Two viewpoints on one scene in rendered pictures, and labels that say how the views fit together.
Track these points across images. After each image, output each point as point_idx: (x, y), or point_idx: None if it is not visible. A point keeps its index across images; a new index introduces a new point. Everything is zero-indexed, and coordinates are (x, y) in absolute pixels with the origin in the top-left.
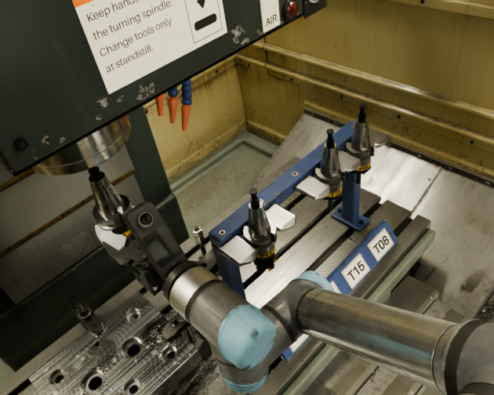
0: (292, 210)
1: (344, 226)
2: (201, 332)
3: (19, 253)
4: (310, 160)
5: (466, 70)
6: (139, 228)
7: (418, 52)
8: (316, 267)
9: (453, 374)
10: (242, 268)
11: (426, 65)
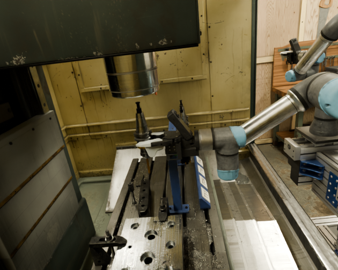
0: (153, 172)
1: (178, 166)
2: (223, 142)
3: (28, 242)
4: (172, 125)
5: (184, 101)
6: (177, 117)
7: (164, 101)
8: (182, 183)
9: (299, 95)
10: (155, 196)
11: (169, 104)
